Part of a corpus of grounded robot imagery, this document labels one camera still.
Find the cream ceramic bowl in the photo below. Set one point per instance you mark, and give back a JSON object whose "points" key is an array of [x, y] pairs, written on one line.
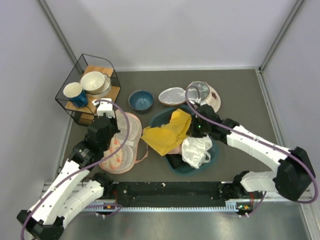
{"points": [[93, 82]]}

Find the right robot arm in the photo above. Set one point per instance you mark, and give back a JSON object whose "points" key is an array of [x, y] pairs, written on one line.
{"points": [[290, 173]]}

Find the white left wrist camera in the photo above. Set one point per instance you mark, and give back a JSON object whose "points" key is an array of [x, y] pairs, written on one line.
{"points": [[104, 108]]}

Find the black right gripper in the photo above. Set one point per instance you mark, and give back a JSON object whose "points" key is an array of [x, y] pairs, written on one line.
{"points": [[192, 131]]}

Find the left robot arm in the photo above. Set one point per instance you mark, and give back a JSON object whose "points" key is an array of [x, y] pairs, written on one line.
{"points": [[48, 218]]}

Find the black garment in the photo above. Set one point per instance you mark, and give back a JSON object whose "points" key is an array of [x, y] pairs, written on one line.
{"points": [[175, 160]]}

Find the white bra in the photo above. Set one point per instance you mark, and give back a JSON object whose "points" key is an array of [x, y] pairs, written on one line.
{"points": [[195, 151]]}

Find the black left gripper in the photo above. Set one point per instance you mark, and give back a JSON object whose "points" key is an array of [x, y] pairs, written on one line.
{"points": [[116, 128]]}

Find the floral mesh laundry bag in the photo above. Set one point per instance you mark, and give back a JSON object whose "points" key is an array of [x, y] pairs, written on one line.
{"points": [[122, 153]]}

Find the pink bra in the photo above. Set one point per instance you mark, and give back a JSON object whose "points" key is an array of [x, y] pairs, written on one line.
{"points": [[177, 150]]}

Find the dark blue ceramic bowl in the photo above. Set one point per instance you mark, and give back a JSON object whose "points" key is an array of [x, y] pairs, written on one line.
{"points": [[141, 101]]}

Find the yellow bra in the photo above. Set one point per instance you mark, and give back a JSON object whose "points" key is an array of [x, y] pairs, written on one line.
{"points": [[167, 137]]}

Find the blue mug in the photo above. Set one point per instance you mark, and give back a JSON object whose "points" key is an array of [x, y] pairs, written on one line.
{"points": [[75, 93]]}

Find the black wire wooden shelf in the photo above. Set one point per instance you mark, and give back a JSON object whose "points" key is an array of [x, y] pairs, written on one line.
{"points": [[85, 64]]}

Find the white insulated lunch bag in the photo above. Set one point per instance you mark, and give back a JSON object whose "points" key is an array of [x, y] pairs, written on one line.
{"points": [[176, 96]]}

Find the white bowl underneath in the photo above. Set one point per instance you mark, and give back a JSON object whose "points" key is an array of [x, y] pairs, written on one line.
{"points": [[106, 89]]}

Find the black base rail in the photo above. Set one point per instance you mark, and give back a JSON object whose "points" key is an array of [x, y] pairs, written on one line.
{"points": [[173, 194]]}

